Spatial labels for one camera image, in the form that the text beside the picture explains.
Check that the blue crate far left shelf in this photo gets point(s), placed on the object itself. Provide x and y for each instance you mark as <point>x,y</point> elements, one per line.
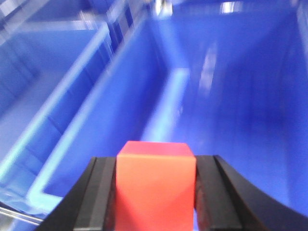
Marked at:
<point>47,70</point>

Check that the blue crate centre shelf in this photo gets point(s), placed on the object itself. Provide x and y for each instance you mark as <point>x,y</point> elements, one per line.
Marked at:
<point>229,79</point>

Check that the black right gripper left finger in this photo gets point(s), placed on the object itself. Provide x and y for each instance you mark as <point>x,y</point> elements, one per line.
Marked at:
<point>90,204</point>

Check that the blue crate shelf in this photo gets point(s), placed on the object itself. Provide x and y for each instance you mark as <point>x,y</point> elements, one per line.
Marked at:
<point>229,79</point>
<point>47,70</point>

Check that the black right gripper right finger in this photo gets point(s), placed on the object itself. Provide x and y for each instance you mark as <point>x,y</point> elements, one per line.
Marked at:
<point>226,201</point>

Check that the red cube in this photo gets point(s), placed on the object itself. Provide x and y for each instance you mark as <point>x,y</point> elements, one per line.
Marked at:
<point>155,187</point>

